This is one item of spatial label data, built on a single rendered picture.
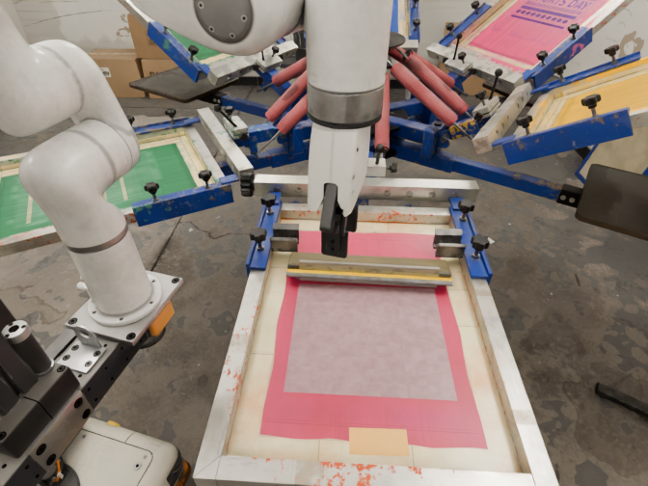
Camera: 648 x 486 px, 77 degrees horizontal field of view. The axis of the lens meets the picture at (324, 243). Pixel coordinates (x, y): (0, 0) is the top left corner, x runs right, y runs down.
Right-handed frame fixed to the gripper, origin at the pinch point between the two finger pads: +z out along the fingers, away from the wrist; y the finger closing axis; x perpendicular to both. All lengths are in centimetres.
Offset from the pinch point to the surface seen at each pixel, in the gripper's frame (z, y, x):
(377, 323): 42.9, -22.3, 4.6
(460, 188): 34, -73, 20
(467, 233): 38, -56, 23
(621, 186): 43, -105, 75
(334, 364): 42.9, -8.9, -2.2
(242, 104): 47, -146, -87
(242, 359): 39.5, -2.8, -19.8
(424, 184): 34, -72, 9
